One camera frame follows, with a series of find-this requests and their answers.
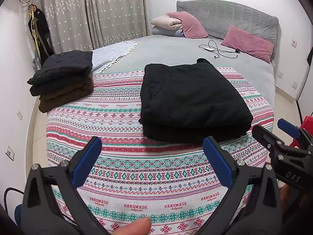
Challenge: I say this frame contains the hanging clothes on rack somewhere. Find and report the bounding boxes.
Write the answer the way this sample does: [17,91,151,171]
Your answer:
[28,4,54,72]

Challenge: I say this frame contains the black jacket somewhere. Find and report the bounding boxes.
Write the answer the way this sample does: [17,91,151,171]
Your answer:
[139,58,253,144]

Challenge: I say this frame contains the patterned knit blanket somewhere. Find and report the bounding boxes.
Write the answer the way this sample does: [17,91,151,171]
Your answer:
[47,65,274,234]

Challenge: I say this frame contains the folded brown garment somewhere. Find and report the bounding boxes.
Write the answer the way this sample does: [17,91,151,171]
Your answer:
[39,73,94,113]

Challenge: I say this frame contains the white fringed throw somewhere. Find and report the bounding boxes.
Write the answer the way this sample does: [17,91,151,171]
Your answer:
[92,41,140,73]

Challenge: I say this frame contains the grey star curtain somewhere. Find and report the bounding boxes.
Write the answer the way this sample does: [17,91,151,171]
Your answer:
[31,0,149,54]

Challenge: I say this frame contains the folded black garment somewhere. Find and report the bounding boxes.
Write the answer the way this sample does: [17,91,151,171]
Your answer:
[28,50,93,97]

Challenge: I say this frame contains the grey padded headboard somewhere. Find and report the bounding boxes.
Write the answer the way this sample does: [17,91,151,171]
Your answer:
[176,0,279,60]

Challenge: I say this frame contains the beige folded blanket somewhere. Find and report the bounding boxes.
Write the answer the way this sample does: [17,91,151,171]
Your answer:
[151,15,182,31]

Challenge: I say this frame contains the operator fingertip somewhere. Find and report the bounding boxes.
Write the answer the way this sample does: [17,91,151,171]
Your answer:
[112,217,152,235]

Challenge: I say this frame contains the pink pillow far side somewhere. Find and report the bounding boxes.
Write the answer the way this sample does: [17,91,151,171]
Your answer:
[221,25,274,63]

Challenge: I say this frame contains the blue-grey folded blanket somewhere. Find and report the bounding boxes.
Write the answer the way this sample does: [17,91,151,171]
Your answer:
[152,26,185,37]

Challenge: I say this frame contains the pink pillow near curtain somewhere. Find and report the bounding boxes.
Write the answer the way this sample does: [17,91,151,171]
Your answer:
[166,11,209,39]

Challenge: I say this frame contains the black charging cable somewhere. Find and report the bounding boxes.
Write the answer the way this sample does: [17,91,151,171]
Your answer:
[198,39,241,60]

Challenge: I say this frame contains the white wall socket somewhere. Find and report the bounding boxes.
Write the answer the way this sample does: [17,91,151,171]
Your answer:
[5,145,15,161]

